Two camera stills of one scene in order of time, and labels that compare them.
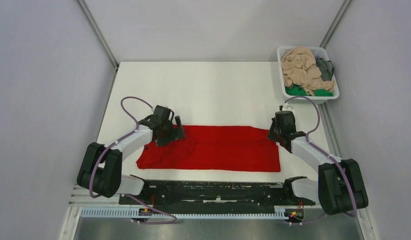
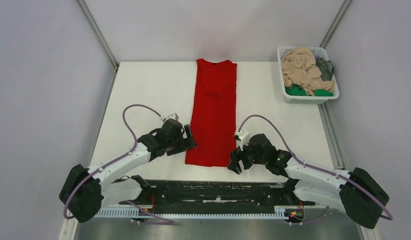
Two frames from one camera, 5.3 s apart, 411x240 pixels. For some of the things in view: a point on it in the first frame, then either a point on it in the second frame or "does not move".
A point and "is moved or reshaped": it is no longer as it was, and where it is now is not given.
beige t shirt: [299, 68] does not move
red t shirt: [243, 148] is moved or reshaped
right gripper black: [271, 136] → [236, 155]
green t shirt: [293, 90] does not move
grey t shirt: [326, 68] does not move
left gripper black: [176, 133] → [190, 143]
